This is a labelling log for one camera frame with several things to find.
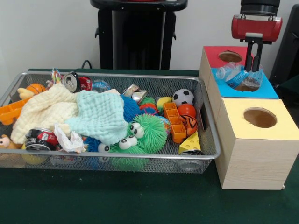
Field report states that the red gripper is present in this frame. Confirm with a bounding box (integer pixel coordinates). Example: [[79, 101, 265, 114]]
[[231, 14, 283, 73]]

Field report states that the crushed clear plastic bottle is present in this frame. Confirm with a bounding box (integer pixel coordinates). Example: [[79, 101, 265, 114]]
[[216, 62, 265, 90]]

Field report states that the mint green muslin cloth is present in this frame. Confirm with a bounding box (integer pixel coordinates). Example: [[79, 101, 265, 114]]
[[65, 90, 129, 145]]

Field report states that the shallow clear mesh bin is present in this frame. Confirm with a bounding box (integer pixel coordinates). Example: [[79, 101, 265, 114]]
[[0, 71, 221, 174]]

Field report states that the wooden box with three holes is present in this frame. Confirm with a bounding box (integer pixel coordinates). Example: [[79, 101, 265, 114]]
[[199, 45, 299, 190]]

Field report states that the small soccer ball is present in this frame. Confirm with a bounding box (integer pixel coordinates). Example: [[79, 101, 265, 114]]
[[173, 89, 195, 108]]

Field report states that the small red ball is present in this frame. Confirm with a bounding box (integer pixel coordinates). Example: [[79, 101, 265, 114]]
[[178, 103, 197, 118]]

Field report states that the orange toy block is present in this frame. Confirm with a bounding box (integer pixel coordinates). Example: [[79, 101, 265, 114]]
[[163, 102, 187, 143]]

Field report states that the yellow cheese wedge toy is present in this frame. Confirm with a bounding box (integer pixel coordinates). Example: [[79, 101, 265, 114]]
[[178, 131, 202, 154]]

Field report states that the large green spiky ball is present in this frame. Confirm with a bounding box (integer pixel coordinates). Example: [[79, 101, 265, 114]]
[[128, 112, 168, 154]]

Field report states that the blue spiky rubber ball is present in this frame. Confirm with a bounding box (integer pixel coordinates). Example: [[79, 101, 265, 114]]
[[121, 95, 142, 123]]

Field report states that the small green spiky ball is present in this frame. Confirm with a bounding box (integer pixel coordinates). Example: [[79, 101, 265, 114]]
[[109, 136, 145, 171]]

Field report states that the cream muslin cloth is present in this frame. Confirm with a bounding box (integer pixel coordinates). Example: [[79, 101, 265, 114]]
[[10, 84, 80, 144]]

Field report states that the red and black soda can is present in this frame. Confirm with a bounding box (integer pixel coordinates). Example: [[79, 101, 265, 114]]
[[25, 128, 59, 152]]

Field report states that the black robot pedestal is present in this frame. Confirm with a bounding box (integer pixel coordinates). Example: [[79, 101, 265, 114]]
[[95, 7, 177, 70]]

